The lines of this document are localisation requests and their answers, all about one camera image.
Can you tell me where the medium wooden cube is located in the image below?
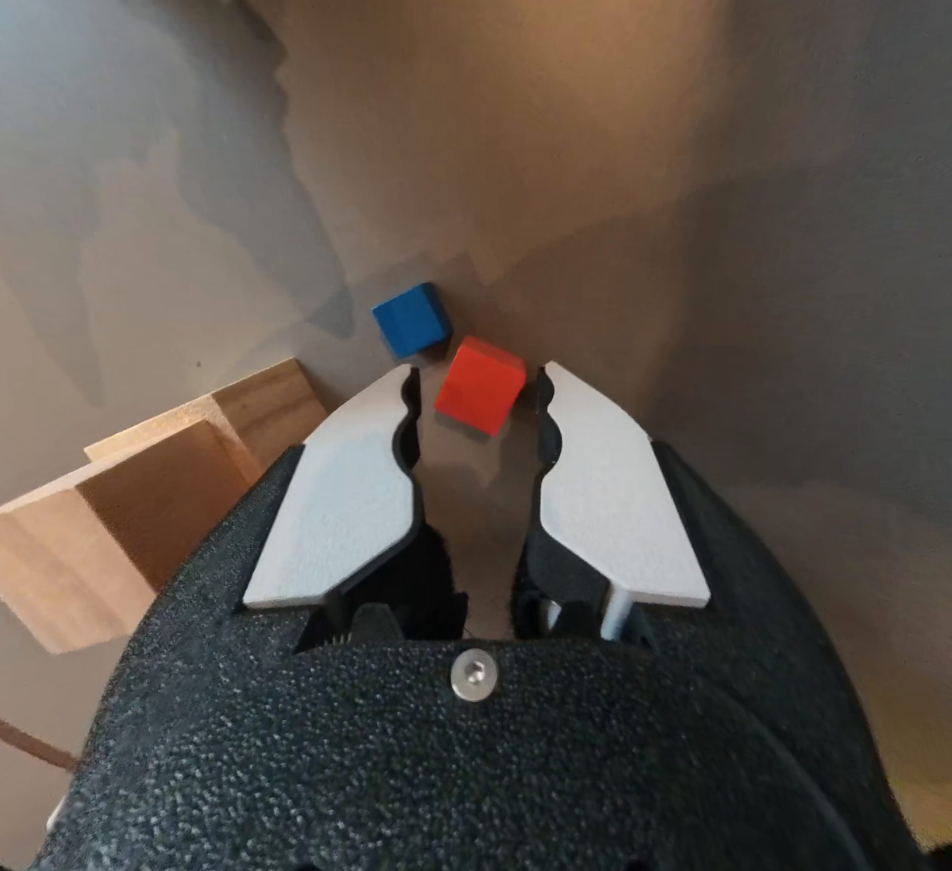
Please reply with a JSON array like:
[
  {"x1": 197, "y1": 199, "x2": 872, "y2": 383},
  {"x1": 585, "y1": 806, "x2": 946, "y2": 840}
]
[{"x1": 84, "y1": 358, "x2": 330, "y2": 485}]

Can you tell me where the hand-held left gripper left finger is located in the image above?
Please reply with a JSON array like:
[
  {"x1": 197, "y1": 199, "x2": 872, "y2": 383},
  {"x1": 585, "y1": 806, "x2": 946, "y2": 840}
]
[{"x1": 241, "y1": 363, "x2": 462, "y2": 612}]

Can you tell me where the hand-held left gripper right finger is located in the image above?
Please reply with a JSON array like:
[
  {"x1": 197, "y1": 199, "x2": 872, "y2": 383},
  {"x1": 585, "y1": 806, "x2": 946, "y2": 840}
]
[{"x1": 514, "y1": 361, "x2": 712, "y2": 612}]

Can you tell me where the tiny blue cube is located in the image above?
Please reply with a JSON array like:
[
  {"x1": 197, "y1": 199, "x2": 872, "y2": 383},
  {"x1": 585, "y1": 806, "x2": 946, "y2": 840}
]
[{"x1": 371, "y1": 282, "x2": 450, "y2": 362}]

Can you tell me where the large wooden cube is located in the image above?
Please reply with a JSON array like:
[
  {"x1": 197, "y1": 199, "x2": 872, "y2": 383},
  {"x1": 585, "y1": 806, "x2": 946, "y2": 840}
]
[{"x1": 0, "y1": 421, "x2": 266, "y2": 656}]

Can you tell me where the small red cube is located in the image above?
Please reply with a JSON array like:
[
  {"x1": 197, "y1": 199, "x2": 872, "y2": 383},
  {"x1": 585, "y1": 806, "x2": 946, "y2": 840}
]
[{"x1": 435, "y1": 336, "x2": 529, "y2": 439}]

